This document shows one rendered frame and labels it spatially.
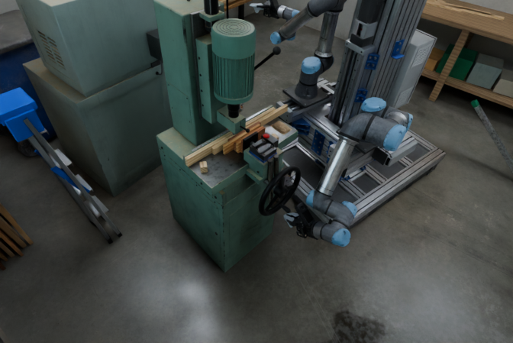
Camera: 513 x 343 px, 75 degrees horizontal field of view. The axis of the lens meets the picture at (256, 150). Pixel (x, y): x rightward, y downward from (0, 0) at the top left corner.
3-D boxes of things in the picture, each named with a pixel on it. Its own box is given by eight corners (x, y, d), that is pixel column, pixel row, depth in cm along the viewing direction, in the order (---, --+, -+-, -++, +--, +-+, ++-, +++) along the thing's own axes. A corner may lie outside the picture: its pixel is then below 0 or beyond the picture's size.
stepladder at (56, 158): (105, 249, 224) (-2, 122, 135) (85, 227, 235) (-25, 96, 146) (126, 233, 231) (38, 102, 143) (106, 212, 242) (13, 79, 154)
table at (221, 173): (225, 209, 148) (224, 201, 144) (184, 172, 163) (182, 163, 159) (310, 147, 180) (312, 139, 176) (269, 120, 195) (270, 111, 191)
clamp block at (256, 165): (262, 179, 158) (262, 166, 152) (242, 163, 165) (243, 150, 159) (282, 163, 166) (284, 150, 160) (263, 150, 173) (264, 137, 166)
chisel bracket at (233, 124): (235, 137, 161) (235, 124, 156) (216, 123, 168) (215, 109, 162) (246, 131, 165) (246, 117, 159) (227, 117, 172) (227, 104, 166)
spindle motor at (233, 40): (231, 110, 142) (231, 41, 121) (206, 92, 151) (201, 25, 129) (261, 95, 152) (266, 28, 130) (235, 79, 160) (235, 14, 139)
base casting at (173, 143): (221, 207, 165) (221, 195, 159) (157, 147, 193) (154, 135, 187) (282, 163, 189) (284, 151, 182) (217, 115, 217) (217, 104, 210)
